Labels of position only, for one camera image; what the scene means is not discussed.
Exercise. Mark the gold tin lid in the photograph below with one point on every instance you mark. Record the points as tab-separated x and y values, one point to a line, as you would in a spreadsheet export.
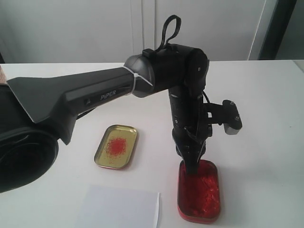
116	147

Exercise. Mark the red ink paste tin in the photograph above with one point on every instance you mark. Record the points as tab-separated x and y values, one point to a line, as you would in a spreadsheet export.
198	197

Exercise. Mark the orange labelled bottle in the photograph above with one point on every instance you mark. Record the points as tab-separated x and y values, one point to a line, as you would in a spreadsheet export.
2	76

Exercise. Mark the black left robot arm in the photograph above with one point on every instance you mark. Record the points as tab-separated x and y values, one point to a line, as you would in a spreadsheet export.
37	112

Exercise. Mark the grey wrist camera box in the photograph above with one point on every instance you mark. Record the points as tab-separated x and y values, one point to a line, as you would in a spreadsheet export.
225	114

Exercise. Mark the white paper sheet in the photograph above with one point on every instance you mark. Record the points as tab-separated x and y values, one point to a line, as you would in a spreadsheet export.
108	207

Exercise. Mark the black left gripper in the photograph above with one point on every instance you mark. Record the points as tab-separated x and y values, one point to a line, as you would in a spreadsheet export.
190	131

